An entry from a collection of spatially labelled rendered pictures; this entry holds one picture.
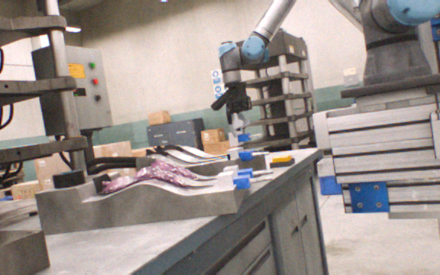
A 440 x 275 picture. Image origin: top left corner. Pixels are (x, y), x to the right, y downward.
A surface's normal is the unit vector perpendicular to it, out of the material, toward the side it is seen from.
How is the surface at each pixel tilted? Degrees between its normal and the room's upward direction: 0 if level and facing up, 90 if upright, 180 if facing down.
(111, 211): 90
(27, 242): 90
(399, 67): 72
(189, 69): 90
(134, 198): 90
